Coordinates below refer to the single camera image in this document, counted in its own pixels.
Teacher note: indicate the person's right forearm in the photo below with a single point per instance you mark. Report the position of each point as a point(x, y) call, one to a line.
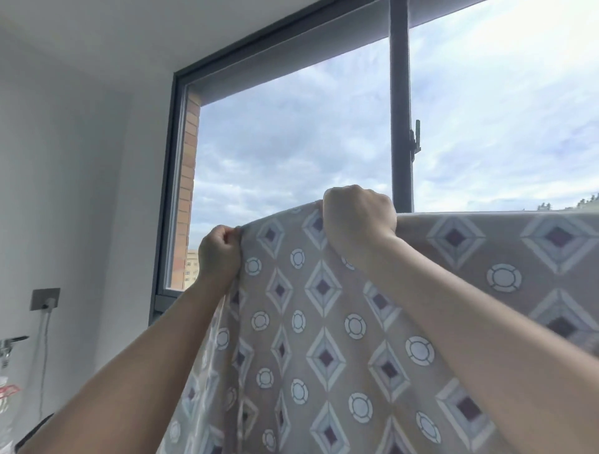
point(482, 346)

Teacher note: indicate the brick building facade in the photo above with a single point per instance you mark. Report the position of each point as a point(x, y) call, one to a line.
point(187, 187)

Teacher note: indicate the person's right fingers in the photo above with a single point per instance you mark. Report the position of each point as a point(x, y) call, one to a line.
point(355, 196)

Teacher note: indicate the beige diamond patterned bedsheet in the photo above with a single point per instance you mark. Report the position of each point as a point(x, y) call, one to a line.
point(327, 336)

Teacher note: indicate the person's left hand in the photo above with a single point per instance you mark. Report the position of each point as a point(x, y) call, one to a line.
point(216, 255)

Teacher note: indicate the person's left forearm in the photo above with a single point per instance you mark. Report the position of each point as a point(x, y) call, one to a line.
point(131, 374)

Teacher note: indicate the person's left thumb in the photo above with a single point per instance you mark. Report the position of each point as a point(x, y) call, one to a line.
point(230, 232)

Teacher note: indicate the person's right hand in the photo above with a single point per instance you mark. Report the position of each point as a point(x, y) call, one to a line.
point(358, 220)

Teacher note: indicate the silver metal tap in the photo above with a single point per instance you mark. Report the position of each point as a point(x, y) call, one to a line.
point(11, 344)

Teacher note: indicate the dark grey window frame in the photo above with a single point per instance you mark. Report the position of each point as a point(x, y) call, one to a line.
point(280, 93)

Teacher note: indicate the clear plastic bottle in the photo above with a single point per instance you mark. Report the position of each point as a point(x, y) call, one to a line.
point(7, 397)

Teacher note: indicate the grey wall socket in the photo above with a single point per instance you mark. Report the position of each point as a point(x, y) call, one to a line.
point(45, 299)

